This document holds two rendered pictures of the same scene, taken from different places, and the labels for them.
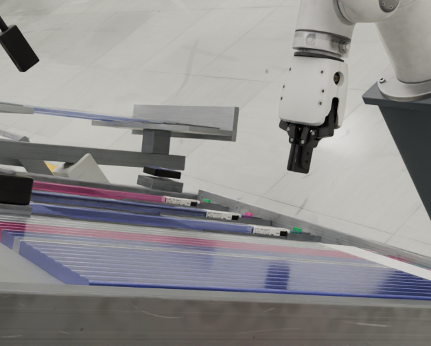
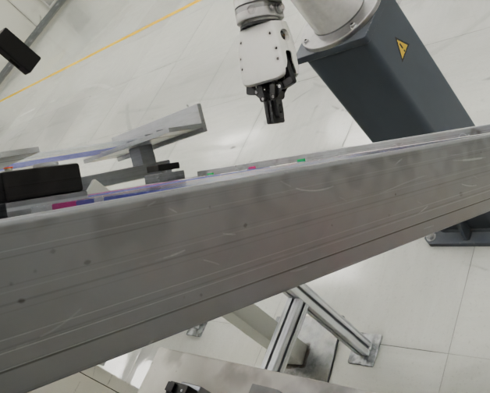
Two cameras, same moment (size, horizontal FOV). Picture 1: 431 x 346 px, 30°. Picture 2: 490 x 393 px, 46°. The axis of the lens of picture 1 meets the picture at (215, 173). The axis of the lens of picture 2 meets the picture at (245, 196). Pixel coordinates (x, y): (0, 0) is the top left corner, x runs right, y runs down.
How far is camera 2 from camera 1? 0.26 m
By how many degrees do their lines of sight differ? 8
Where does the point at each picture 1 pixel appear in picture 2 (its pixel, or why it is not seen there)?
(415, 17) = not seen: outside the picture
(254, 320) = (390, 175)
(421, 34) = not seen: outside the picture
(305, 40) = (246, 12)
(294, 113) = (257, 76)
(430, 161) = (362, 91)
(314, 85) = (267, 46)
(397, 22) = not seen: outside the picture
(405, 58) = (321, 13)
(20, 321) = (178, 232)
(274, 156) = (218, 159)
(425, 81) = (341, 26)
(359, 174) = (286, 146)
